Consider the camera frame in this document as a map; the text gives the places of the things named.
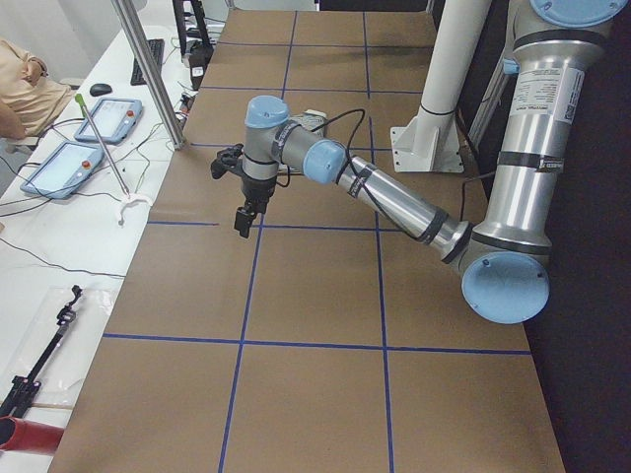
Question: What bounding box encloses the aluminium frame post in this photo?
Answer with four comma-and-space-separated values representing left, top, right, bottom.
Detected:
111, 0, 184, 150

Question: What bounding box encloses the black box with white label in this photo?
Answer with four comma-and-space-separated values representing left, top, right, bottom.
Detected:
182, 40, 214, 91

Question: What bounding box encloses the red cylinder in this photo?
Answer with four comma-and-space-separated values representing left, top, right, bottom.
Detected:
1, 416, 64, 455

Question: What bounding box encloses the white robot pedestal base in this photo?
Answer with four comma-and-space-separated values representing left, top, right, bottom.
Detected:
390, 0, 491, 173

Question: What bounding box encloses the far teach pendant tablet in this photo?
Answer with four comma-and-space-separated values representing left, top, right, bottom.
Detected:
90, 98, 143, 145

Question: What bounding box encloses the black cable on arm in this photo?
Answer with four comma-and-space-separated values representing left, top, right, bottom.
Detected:
275, 108, 395, 218

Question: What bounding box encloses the near teach pendant tablet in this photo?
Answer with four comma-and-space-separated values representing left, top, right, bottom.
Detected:
20, 141, 104, 199

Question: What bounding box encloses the person in beige shirt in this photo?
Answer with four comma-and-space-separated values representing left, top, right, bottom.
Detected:
1, 38, 74, 140

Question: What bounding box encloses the teach pendant tablet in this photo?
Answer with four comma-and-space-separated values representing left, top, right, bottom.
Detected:
20, 141, 104, 199
90, 98, 143, 145

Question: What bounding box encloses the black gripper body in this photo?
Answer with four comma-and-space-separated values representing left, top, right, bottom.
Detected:
210, 144, 276, 214

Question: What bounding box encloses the black computer mouse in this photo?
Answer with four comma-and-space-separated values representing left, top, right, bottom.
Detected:
89, 83, 112, 97

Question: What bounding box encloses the black reacher gripper tool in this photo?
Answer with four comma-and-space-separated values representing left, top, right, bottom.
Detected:
1, 285, 83, 418

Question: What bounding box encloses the black keyboard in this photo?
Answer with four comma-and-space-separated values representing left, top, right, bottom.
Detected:
130, 38, 166, 86

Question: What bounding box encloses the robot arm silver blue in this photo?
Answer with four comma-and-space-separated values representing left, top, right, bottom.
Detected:
210, 1, 623, 324

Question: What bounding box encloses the navy white striped polo shirt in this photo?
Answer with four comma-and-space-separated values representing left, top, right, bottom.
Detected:
278, 109, 327, 174

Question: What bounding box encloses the silver reacher grabber tool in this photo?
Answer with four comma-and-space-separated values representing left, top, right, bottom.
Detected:
74, 94, 153, 227

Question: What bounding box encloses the brown paper table cover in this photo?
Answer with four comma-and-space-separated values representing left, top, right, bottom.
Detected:
50, 11, 563, 472

